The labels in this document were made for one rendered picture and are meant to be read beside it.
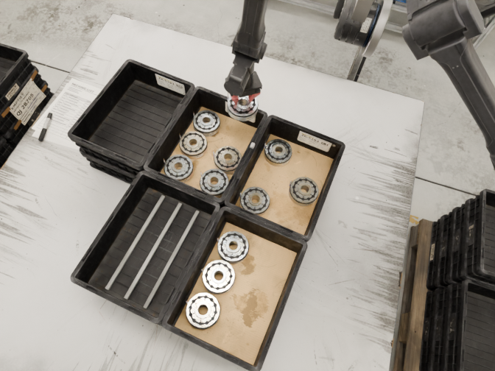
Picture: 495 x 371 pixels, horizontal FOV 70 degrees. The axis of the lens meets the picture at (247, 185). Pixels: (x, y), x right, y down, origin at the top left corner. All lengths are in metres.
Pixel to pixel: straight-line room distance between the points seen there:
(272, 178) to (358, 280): 0.48
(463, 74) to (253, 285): 0.81
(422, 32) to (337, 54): 2.25
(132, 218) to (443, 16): 1.03
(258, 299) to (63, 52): 2.41
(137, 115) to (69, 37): 1.76
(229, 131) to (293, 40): 1.70
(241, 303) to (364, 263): 0.51
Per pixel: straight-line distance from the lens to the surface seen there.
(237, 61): 1.01
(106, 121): 1.50
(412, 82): 3.00
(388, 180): 1.58
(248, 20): 0.88
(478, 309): 1.97
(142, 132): 1.43
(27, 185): 1.62
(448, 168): 2.68
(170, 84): 1.47
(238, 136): 1.38
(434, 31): 0.73
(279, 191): 1.28
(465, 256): 1.87
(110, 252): 1.26
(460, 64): 0.77
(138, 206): 1.29
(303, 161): 1.36
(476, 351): 1.93
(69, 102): 1.77
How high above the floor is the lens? 1.99
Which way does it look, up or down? 65 degrees down
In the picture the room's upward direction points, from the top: 7 degrees clockwise
